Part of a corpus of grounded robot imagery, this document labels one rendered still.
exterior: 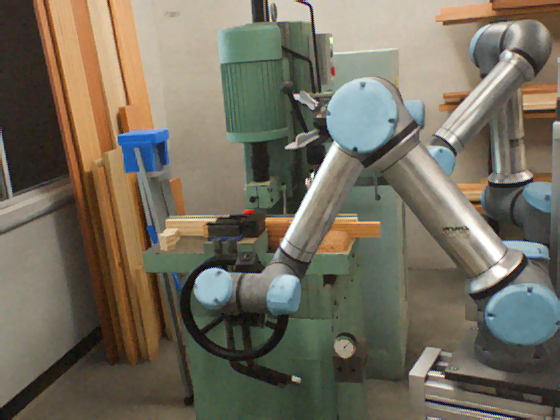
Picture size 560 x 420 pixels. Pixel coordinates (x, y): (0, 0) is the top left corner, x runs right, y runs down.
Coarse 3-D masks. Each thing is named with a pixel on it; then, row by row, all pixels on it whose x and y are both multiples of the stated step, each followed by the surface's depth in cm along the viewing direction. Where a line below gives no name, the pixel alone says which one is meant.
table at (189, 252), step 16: (192, 240) 196; (352, 240) 184; (144, 256) 187; (160, 256) 186; (176, 256) 185; (192, 256) 184; (272, 256) 178; (320, 256) 175; (336, 256) 173; (352, 256) 179; (160, 272) 187; (176, 272) 186; (320, 272) 176; (336, 272) 175
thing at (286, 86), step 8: (288, 80) 164; (280, 88) 165; (288, 88) 163; (288, 96) 168; (296, 104) 172; (296, 112) 175; (304, 128) 183; (312, 152) 196; (320, 152) 196; (312, 160) 197; (320, 160) 197
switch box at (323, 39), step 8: (312, 40) 204; (320, 40) 203; (328, 40) 204; (312, 48) 204; (320, 48) 204; (328, 48) 204; (312, 56) 205; (320, 56) 204; (328, 56) 204; (312, 64) 205; (320, 64) 205; (328, 64) 205; (320, 72) 205; (328, 72) 205; (320, 80) 206; (328, 80) 206
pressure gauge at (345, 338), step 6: (336, 336) 175; (342, 336) 172; (348, 336) 172; (336, 342) 173; (342, 342) 173; (348, 342) 172; (354, 342) 172; (336, 348) 173; (342, 348) 173; (348, 348) 173; (354, 348) 172; (336, 354) 174; (342, 354) 173; (348, 354) 173; (348, 360) 176
